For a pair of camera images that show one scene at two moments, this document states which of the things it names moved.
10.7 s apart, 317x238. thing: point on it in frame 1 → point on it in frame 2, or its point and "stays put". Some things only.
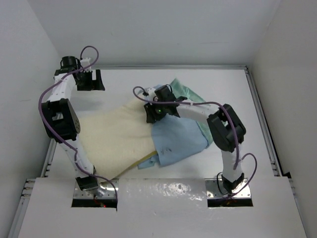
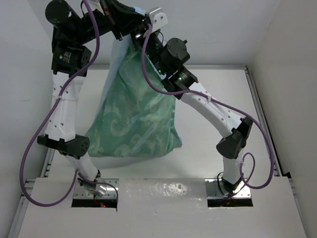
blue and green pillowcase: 177,139 → 134,119
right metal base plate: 215,189 stays put
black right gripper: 153,115 → 138,38
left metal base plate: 107,189 stays put
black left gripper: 89,87 → 120,19
